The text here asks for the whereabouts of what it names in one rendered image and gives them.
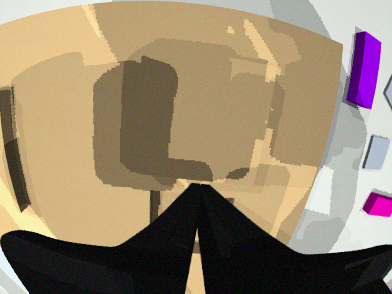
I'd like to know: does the purple rectangular block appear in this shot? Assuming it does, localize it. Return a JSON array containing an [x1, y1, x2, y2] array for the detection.
[[347, 31, 381, 110]]

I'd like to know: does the tan wooden puzzle board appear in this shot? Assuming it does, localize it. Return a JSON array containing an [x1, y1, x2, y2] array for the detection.
[[0, 0, 343, 247]]

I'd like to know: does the magenta rectangular block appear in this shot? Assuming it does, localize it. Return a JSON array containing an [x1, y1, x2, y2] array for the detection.
[[363, 192, 392, 218]]

